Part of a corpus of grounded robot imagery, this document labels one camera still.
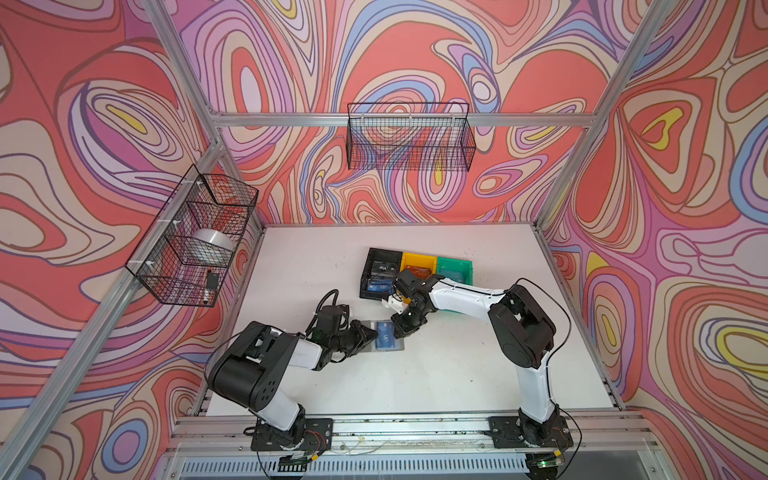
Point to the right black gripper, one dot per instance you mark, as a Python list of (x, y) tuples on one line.
[(402, 327)]

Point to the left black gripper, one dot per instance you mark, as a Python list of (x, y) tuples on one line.
[(358, 337)]

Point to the blue VIP credit card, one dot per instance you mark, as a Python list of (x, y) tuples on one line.
[(386, 340)]

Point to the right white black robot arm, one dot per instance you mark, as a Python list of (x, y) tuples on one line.
[(523, 330)]

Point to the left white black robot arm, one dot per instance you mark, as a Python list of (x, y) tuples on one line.
[(250, 371)]

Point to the black plastic bin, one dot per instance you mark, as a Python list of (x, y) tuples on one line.
[(380, 270)]

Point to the yellow plastic bin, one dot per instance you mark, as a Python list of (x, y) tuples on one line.
[(420, 265)]

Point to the green plastic bin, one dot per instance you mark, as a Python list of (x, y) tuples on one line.
[(457, 270)]

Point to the silver tape roll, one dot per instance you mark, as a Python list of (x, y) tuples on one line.
[(211, 247)]

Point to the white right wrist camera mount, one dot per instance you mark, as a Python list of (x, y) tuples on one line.
[(395, 302)]

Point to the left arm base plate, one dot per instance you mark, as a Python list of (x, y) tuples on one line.
[(306, 435)]

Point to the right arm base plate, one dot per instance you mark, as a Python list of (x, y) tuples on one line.
[(520, 431)]

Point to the back black wire basket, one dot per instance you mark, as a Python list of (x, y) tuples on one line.
[(409, 136)]

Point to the black wire basket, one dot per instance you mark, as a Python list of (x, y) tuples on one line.
[(409, 136), (186, 255)]

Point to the left black wire basket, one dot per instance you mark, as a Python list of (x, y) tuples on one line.
[(186, 255)]

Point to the aluminium front rail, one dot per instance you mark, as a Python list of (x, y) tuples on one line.
[(606, 430)]

